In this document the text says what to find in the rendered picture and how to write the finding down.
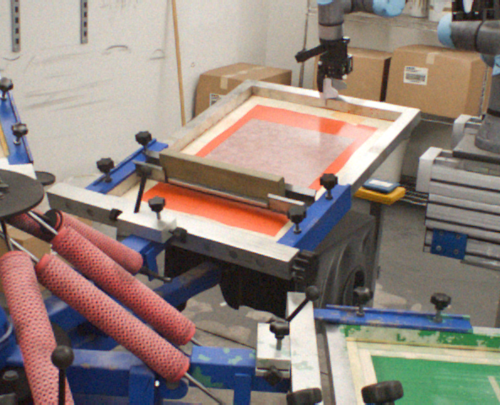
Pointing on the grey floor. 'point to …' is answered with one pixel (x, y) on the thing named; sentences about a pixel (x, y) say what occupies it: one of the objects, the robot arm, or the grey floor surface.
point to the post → (379, 198)
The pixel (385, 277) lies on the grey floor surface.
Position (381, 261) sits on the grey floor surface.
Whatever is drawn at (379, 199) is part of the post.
